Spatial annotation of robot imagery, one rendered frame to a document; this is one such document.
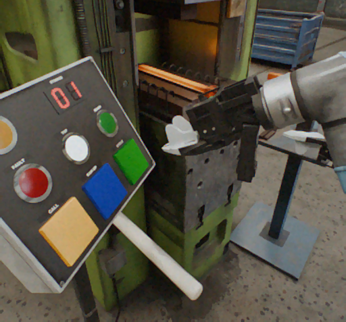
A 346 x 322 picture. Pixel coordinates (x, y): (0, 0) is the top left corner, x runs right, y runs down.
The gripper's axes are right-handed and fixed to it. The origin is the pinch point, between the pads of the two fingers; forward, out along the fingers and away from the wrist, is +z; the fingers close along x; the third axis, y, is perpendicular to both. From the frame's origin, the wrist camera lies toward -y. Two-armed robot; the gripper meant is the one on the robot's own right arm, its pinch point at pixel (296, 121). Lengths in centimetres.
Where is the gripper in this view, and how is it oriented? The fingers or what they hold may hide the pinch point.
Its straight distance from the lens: 85.5
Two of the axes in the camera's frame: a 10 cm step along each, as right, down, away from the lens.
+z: -6.9, -3.9, 6.1
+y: 0.0, 8.4, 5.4
